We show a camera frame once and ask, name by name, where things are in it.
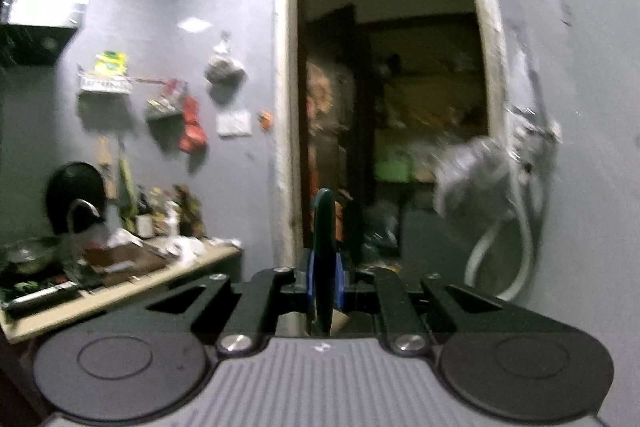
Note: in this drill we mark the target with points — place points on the steel pot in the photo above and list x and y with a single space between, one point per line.
25 257

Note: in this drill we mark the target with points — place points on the red plastic bag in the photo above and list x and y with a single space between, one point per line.
194 132

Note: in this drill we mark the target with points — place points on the small hanging plastic bag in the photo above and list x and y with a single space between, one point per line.
225 67

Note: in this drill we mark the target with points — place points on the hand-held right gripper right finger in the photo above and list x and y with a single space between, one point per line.
340 282

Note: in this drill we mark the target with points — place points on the dark cutting board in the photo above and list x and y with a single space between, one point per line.
125 262

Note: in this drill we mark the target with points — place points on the orange wall hook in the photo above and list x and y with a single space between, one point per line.
265 120

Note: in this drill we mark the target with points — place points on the black range hood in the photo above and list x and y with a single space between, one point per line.
35 44

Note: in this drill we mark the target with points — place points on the green box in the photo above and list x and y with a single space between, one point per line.
394 170

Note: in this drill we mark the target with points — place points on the group of condiment bottles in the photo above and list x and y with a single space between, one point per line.
170 212

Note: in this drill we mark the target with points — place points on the yellow green packet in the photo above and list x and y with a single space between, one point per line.
110 63

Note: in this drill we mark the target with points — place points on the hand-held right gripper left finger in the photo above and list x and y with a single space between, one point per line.
311 277

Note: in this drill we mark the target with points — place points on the white wall switch plate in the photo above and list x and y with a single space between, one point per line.
226 124
243 123

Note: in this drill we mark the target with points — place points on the metal wall rack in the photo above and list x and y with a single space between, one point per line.
105 84

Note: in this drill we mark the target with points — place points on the wooden counter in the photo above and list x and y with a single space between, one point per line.
150 292

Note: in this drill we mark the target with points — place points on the dark wooden door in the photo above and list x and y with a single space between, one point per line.
340 167

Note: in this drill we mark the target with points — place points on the sunflower door decoration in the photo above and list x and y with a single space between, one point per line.
325 102

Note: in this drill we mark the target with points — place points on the metal wall faucet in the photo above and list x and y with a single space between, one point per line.
532 132

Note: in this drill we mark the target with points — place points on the white door frame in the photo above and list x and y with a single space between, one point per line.
282 107

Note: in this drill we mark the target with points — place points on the white cloth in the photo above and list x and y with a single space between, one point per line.
185 247

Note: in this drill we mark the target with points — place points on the black wok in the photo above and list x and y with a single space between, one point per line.
75 182

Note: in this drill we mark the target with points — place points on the metal sink faucet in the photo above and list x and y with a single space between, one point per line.
75 213

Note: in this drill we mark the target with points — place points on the storage shelf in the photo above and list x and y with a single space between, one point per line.
430 117

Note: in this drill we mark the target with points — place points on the clear plastic bag dark contents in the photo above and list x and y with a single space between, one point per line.
472 177

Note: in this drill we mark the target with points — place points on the grey appliance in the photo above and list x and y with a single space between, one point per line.
430 247

